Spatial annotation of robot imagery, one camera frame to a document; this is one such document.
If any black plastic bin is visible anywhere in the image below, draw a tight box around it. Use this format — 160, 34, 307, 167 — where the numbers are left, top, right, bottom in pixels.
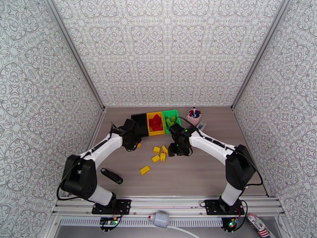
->
130, 113, 149, 138

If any green plastic bin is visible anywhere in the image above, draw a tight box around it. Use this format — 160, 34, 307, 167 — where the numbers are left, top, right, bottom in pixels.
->
162, 109, 180, 134

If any yellow plastic bin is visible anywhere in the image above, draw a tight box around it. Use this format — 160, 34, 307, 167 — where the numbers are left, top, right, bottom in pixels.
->
146, 111, 166, 136

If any pink cup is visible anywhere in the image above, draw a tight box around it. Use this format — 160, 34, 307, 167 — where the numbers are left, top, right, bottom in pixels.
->
187, 109, 202, 127

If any white power adapter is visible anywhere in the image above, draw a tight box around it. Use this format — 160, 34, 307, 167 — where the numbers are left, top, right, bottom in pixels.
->
153, 211, 170, 228

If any circuit board with green light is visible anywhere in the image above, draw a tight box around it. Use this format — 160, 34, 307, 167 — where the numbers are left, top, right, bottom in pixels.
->
227, 218, 240, 231

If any printed snack bag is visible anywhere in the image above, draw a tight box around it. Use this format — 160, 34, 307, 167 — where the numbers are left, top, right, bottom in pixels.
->
247, 213, 272, 238

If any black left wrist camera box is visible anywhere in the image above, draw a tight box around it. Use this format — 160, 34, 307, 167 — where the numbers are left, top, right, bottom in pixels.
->
122, 119, 137, 137

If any black right camera cable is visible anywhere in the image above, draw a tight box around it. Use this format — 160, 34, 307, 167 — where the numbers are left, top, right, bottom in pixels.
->
178, 116, 199, 130

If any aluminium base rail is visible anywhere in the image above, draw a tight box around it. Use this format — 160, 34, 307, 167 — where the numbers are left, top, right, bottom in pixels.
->
52, 196, 285, 217

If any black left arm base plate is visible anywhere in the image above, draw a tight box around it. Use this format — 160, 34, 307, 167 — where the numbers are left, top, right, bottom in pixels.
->
92, 199, 132, 215

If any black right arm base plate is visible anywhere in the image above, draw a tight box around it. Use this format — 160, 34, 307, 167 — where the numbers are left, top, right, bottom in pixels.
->
205, 199, 245, 216

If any white slotted cable duct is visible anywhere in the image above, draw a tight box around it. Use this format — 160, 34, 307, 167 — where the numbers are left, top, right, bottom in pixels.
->
60, 218, 224, 227

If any white cable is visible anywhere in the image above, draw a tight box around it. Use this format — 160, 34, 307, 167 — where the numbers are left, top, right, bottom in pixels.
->
168, 225, 200, 238

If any aluminium frame post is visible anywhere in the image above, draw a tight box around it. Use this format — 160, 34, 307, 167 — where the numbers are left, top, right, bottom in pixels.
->
43, 0, 107, 110
231, 0, 294, 110

